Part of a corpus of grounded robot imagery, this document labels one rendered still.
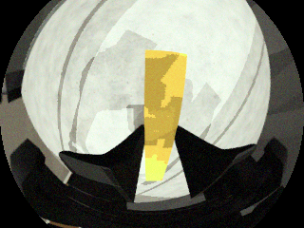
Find yellow bar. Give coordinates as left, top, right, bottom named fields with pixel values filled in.
left=144, top=49, right=187, bottom=181

